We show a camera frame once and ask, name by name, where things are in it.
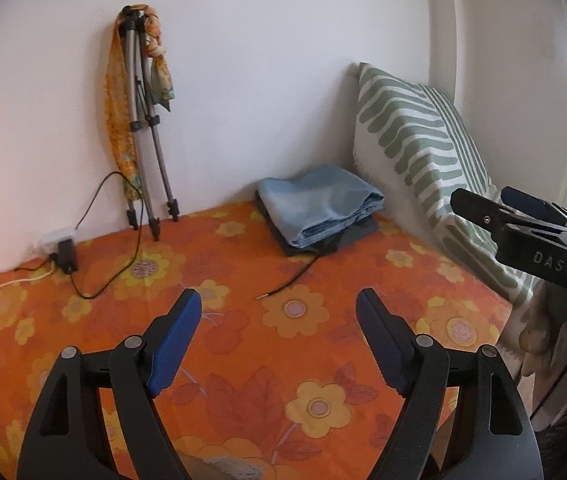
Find thin black wire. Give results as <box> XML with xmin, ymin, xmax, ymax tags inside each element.
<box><xmin>255</xmin><ymin>252</ymin><xmax>321</xmax><ymax>301</ymax></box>

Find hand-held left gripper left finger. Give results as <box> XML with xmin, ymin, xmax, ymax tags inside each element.
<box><xmin>16</xmin><ymin>288</ymin><xmax>203</xmax><ymax>480</ymax></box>

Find black power adapter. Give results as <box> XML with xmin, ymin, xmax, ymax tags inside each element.
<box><xmin>56</xmin><ymin>240</ymin><xmax>79</xmax><ymax>275</ymax></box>

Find green striped white pillow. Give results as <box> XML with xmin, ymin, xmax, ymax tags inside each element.
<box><xmin>352</xmin><ymin>62</ymin><xmax>547</xmax><ymax>311</ymax></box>

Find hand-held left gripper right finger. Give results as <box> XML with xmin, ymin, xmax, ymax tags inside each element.
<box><xmin>356</xmin><ymin>288</ymin><xmax>541</xmax><ymax>480</ymax></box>

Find orange floral bedsheet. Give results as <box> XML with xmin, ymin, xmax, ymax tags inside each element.
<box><xmin>0</xmin><ymin>200</ymin><xmax>514</xmax><ymax>480</ymax></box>

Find beige cloth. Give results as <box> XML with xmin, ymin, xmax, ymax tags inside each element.
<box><xmin>506</xmin><ymin>280</ymin><xmax>567</xmax><ymax>431</ymax></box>

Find white power strip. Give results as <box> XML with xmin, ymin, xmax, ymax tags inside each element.
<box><xmin>34</xmin><ymin>228</ymin><xmax>77</xmax><ymax>253</ymax></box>

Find orange patterned scarf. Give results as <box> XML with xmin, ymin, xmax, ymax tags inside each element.
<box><xmin>104</xmin><ymin>5</ymin><xmax>175</xmax><ymax>201</ymax></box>

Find thick white cable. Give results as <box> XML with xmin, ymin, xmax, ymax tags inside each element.
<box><xmin>0</xmin><ymin>260</ymin><xmax>59</xmax><ymax>318</ymax></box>

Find grey metal tripod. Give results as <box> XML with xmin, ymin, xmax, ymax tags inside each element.
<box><xmin>116</xmin><ymin>6</ymin><xmax>180</xmax><ymax>242</ymax></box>

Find light blue denim pants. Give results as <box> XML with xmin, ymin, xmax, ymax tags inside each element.
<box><xmin>257</xmin><ymin>165</ymin><xmax>385</xmax><ymax>248</ymax></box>

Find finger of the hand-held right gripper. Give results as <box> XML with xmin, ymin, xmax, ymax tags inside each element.
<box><xmin>450</xmin><ymin>187</ymin><xmax>514</xmax><ymax>242</ymax></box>
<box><xmin>501</xmin><ymin>186</ymin><xmax>567</xmax><ymax>231</ymax></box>

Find black power cable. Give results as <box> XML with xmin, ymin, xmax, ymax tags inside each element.
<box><xmin>68</xmin><ymin>171</ymin><xmax>140</xmax><ymax>300</ymax></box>

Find dark grey folded pants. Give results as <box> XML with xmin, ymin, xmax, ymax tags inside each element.
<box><xmin>255</xmin><ymin>200</ymin><xmax>380</xmax><ymax>258</ymax></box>

